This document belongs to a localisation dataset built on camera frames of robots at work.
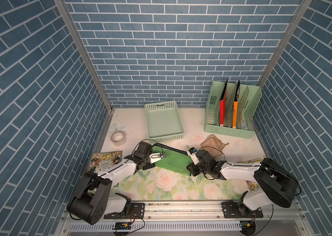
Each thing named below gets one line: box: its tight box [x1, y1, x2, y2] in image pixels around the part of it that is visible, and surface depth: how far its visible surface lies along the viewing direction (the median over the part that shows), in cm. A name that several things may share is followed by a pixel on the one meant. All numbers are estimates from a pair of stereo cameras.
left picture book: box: [89, 150, 123, 174], surface depth 93 cm
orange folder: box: [232, 79, 241, 129], surface depth 91 cm
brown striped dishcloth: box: [200, 134, 230, 158], surface depth 99 cm
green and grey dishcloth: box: [152, 145, 194, 177], surface depth 91 cm
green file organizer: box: [203, 80, 263, 140], surface depth 104 cm
